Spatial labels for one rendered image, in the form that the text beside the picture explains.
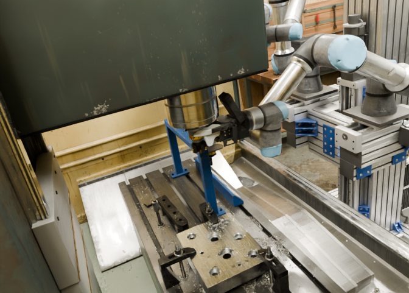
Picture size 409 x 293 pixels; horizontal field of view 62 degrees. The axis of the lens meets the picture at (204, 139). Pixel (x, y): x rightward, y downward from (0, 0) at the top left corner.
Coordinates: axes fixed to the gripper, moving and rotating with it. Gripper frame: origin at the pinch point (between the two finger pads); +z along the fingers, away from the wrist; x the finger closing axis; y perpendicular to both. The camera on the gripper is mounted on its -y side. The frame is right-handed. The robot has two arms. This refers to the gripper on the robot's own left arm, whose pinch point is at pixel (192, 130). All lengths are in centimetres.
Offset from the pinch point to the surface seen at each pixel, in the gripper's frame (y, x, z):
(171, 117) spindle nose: -6.3, -2.3, 6.9
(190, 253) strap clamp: 41.6, -3.3, 7.9
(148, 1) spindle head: -37.4, -11.6, 11.8
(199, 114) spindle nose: -7.3, -7.9, 0.8
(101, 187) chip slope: 60, 97, 20
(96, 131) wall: 27, 102, 15
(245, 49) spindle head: -23.4, -13.4, -12.0
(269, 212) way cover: 64, 24, -46
